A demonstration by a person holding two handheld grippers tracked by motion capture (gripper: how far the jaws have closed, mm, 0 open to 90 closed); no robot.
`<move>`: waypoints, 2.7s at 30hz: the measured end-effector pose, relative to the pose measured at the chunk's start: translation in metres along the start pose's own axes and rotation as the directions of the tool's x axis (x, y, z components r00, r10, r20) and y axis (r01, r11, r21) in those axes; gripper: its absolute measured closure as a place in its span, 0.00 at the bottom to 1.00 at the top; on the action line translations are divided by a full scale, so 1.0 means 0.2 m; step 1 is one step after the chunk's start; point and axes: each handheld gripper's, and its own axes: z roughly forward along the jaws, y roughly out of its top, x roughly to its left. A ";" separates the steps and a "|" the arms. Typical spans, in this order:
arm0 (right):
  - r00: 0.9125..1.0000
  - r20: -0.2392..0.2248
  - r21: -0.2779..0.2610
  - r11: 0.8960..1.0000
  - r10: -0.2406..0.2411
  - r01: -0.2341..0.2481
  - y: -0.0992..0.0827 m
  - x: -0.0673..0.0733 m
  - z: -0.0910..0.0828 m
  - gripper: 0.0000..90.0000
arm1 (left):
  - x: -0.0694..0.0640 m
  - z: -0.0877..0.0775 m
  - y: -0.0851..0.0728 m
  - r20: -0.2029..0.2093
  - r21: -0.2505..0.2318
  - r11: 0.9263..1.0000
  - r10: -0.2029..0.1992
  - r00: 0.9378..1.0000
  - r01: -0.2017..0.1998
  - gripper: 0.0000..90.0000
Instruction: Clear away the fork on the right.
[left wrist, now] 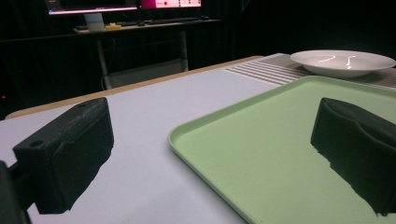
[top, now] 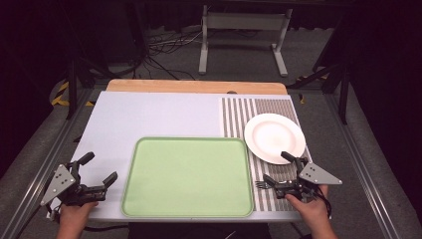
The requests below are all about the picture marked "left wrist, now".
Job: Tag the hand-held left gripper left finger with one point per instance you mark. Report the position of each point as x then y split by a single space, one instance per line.
68 155

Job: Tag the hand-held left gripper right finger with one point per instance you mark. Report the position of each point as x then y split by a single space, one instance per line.
358 146

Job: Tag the light green plastic tray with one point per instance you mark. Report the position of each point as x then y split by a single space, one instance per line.
280 149

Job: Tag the white shallow plate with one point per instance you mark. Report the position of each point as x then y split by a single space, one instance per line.
341 62

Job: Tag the grey striped placemat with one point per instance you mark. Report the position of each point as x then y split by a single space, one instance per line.
264 71

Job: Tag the small yellow object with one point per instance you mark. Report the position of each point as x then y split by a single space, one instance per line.
112 26

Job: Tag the background desk with metal legs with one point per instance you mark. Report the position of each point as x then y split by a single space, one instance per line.
140 31

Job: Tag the computer monitor with white stand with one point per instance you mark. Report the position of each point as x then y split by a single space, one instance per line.
93 9

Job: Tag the black keyboard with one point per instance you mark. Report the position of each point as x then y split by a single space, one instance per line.
171 20

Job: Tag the monitor with pink screen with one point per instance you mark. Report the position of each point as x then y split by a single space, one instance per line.
171 3

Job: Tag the black computer mouse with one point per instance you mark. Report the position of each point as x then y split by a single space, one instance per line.
204 17

